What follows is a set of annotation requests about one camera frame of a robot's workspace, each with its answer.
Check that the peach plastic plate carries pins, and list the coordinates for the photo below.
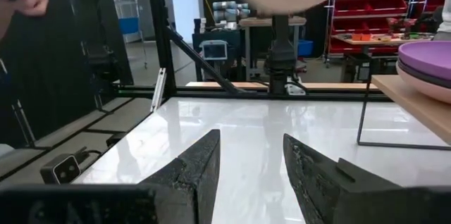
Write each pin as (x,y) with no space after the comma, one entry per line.
(433,91)

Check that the silver metal bracket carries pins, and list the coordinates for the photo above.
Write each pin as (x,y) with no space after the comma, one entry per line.
(159,88)

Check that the work table with tools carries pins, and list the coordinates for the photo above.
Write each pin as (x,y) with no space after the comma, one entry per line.
(384,39)

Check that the blue storage bin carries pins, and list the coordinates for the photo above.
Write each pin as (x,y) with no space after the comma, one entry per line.
(128,26)
(306,48)

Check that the dark grey plastic plate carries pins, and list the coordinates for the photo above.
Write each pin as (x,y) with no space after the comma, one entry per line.
(445,82)

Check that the black frame rail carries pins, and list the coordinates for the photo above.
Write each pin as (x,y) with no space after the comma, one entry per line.
(211,94)

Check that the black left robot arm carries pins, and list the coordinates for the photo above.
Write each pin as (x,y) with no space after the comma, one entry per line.
(282,48)

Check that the orange box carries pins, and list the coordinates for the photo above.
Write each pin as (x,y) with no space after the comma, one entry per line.
(366,36)
(357,36)

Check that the small display device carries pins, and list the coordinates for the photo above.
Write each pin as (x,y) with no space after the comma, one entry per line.
(214,51)

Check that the black diagonal frame brace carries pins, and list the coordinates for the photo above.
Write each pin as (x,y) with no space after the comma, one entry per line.
(204,61)

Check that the red storage bin rack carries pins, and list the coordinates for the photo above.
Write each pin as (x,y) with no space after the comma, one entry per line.
(370,5)

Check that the purple plastic plate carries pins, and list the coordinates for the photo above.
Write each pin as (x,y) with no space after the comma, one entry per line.
(430,56)

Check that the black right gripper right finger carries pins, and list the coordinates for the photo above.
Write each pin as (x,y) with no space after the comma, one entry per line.
(317,188)

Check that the grey cylindrical equipment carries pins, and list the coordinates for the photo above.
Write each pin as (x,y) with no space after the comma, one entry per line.
(229,11)

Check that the person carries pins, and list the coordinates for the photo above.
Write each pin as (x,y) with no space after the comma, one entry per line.
(444,12)

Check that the black aluminium frame post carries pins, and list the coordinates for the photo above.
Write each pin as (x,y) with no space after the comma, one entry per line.
(159,23)

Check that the wooden workbench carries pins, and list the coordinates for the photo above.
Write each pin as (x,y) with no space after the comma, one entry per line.
(253,22)

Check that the black table-level camera box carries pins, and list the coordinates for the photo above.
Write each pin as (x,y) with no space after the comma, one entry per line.
(60,169)

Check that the wooden strip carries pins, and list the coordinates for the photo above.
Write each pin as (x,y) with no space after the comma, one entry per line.
(324,86)

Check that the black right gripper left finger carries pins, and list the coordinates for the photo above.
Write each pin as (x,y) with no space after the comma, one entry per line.
(197,181)

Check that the person's forearm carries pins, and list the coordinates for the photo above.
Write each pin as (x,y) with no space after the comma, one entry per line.
(4,23)

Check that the wooden shelf with black frame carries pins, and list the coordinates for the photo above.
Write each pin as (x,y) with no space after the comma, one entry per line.
(423,111)

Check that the black curtain panel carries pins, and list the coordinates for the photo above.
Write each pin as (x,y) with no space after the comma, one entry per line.
(63,58)

